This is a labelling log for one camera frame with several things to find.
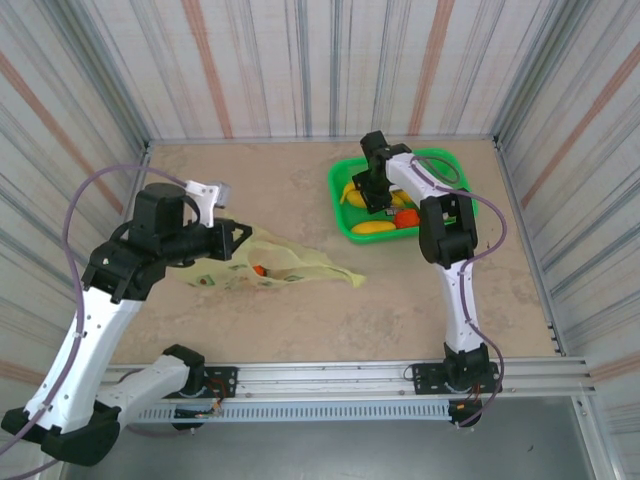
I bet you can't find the yellow printed plastic bag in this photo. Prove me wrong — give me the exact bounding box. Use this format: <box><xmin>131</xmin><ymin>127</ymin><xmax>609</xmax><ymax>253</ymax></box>
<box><xmin>169</xmin><ymin>209</ymin><xmax>369</xmax><ymax>294</ymax></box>

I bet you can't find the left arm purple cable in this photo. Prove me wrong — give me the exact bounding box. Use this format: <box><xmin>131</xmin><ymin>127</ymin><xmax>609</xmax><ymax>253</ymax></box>
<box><xmin>0</xmin><ymin>164</ymin><xmax>196</xmax><ymax>480</ymax></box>

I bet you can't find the aluminium mounting rail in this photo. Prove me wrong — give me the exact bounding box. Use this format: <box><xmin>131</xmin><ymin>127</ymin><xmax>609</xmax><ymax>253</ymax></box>
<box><xmin>97</xmin><ymin>355</ymin><xmax>599</xmax><ymax>401</ymax></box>

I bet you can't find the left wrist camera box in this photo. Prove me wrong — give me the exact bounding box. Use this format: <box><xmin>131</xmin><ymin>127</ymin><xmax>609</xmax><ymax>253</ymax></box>
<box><xmin>184</xmin><ymin>178</ymin><xmax>232</xmax><ymax>226</ymax></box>

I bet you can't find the white slotted cable tray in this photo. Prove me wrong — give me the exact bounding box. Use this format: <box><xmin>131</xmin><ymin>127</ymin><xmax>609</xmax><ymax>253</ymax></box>
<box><xmin>119</xmin><ymin>402</ymin><xmax>451</xmax><ymax>424</ymax></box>

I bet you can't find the green plastic basket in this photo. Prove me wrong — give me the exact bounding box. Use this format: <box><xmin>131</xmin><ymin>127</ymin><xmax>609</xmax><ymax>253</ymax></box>
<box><xmin>327</xmin><ymin>148</ymin><xmax>481</xmax><ymax>246</ymax></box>

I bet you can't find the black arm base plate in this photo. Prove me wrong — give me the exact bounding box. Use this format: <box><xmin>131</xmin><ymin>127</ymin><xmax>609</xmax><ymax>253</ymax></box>
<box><xmin>189</xmin><ymin>366</ymin><xmax>239</xmax><ymax>400</ymax></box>
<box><xmin>410</xmin><ymin>360</ymin><xmax>503</xmax><ymax>396</ymax></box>

